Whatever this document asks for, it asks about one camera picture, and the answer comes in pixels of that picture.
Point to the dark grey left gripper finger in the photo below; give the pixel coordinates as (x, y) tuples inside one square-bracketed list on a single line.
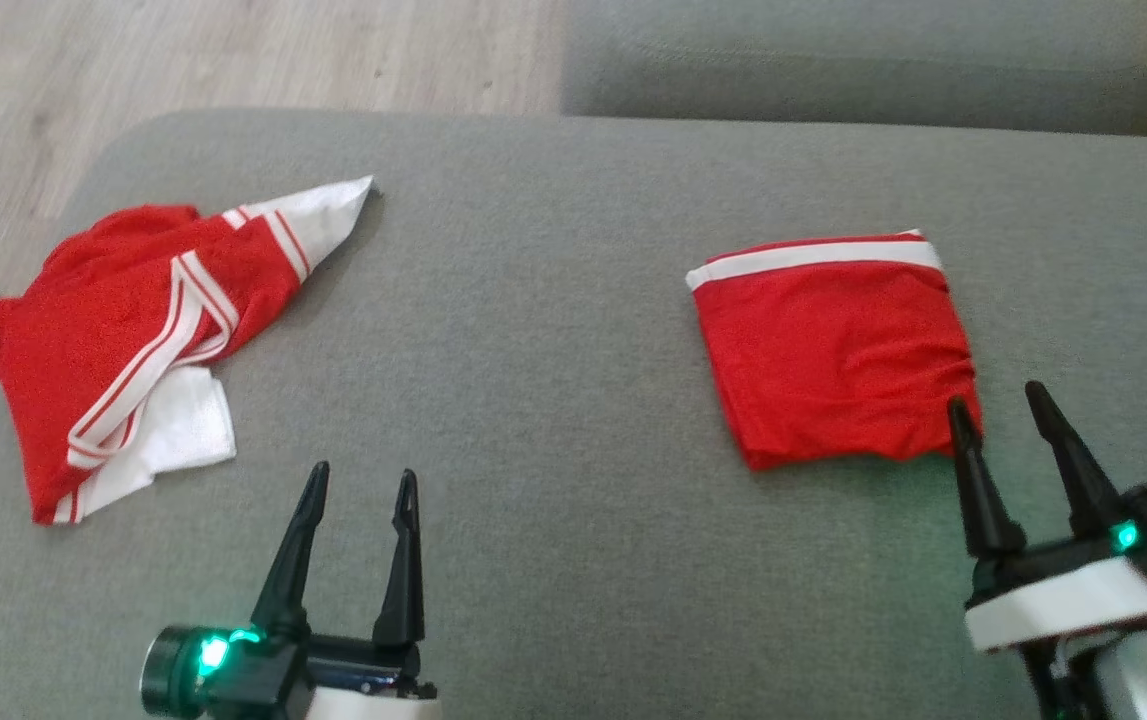
[(291, 570), (403, 590)]

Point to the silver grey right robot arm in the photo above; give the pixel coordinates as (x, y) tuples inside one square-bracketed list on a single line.
[(1133, 680)]

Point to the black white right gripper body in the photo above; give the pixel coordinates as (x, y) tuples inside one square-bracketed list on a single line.
[(1063, 600)]

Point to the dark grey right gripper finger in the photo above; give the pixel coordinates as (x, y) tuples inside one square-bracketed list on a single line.
[(978, 490), (1073, 470)]

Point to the grey fabric sofa seat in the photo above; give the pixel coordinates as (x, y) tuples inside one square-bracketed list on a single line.
[(553, 400)]

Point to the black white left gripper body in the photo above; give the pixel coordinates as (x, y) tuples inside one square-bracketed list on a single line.
[(353, 680)]

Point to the red white striped shirt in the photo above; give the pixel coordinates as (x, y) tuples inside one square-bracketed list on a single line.
[(103, 340)]

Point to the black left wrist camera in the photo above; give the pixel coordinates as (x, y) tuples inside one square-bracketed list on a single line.
[(178, 670)]

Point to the long grey sofa back cushion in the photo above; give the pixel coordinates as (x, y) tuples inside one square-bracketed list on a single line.
[(863, 60)]

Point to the red shorts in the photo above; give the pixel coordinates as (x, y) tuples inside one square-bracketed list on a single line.
[(833, 360)]

